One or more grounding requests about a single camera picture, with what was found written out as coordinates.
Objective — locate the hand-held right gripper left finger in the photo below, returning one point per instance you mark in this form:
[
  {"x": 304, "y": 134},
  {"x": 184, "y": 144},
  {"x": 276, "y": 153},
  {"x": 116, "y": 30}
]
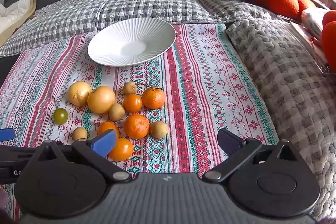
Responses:
[{"x": 105, "y": 141}]

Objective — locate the orange cherry tomato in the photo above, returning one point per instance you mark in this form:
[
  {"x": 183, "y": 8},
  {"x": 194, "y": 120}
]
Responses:
[
  {"x": 122, "y": 149},
  {"x": 105, "y": 126},
  {"x": 132, "y": 103}
]

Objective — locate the pink fleece clothing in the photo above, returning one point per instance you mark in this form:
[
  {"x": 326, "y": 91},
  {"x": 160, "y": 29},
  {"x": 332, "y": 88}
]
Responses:
[{"x": 2, "y": 200}]

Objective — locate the mandarin with stem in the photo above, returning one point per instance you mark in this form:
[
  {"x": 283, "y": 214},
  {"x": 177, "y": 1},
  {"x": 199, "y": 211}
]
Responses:
[{"x": 153, "y": 98}]

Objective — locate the pale yellow round fruit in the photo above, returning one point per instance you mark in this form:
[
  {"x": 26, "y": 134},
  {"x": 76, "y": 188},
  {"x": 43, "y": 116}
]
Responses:
[{"x": 78, "y": 94}]

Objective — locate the tan longan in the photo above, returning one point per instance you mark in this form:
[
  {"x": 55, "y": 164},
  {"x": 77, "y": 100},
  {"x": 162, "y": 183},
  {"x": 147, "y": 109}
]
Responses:
[
  {"x": 116, "y": 112},
  {"x": 130, "y": 88},
  {"x": 158, "y": 129},
  {"x": 79, "y": 133}
]

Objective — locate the large-check puckered quilt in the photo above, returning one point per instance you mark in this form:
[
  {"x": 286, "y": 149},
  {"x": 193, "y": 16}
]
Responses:
[{"x": 288, "y": 95}]

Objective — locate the taupe checked quilt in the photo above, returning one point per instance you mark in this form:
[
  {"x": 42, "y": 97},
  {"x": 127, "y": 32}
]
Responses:
[{"x": 236, "y": 6}]

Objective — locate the clear acrylic tray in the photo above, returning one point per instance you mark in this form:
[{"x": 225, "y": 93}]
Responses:
[{"x": 325, "y": 69}]

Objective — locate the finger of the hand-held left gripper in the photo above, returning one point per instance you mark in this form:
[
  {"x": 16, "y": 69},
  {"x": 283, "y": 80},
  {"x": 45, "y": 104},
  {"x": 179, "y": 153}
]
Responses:
[
  {"x": 6, "y": 134},
  {"x": 15, "y": 151}
]

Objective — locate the white ribbed plate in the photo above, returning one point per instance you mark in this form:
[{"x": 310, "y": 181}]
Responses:
[{"x": 131, "y": 48}]

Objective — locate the beige blanket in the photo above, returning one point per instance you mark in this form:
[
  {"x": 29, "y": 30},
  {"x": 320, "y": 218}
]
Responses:
[{"x": 13, "y": 14}]

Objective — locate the green cherry tomato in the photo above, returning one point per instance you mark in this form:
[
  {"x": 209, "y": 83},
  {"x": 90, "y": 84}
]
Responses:
[{"x": 61, "y": 116}]

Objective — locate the large golden round fruit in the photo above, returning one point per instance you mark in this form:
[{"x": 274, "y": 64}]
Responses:
[{"x": 101, "y": 99}]

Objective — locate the red green patterned cloth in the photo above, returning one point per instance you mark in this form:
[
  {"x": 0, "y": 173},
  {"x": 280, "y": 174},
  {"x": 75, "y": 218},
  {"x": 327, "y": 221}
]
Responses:
[{"x": 197, "y": 82}]

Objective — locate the stemless mandarin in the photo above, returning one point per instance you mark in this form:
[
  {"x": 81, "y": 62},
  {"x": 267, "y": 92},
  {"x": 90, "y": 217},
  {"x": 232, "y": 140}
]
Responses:
[{"x": 136, "y": 126}]

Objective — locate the pastel striped cloth bundle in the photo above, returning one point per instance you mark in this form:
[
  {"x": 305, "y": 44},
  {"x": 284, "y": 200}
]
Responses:
[{"x": 312, "y": 22}]

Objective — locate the orange plush cushion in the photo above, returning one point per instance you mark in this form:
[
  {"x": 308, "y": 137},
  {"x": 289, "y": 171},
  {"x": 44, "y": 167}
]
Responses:
[
  {"x": 330, "y": 40},
  {"x": 283, "y": 3}
]

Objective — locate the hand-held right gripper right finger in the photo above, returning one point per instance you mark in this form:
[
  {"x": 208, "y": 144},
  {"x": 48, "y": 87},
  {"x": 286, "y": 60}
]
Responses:
[{"x": 228, "y": 141}]

